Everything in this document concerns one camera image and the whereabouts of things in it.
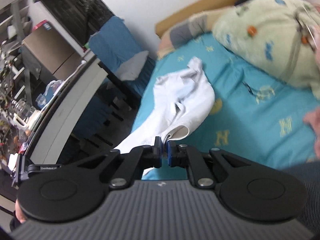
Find white t-shirt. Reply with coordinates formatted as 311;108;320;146
115;56;217;177

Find person's left hand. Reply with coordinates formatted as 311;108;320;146
15;200;27;224

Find white desk with dark top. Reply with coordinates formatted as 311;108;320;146
25;55;107;164

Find grey seat cushion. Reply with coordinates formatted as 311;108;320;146
115;50;149;81

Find teal patterned bed sheet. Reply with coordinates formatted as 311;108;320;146
133;34;319;170

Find striped pink grey pillow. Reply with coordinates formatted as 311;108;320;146
157;6;234;60

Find blue covered chair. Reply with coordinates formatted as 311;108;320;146
88;16;156;96

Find brown cardboard box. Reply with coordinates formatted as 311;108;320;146
22;22;82;84

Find pink fuzzy blanket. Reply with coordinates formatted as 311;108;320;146
303;55;320;159

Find green plush blanket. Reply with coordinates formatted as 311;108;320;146
212;0;319;98

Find tan wooden headboard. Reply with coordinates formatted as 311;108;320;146
155;0;238;38

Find dark window with grille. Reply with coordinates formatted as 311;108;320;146
33;0;114;53

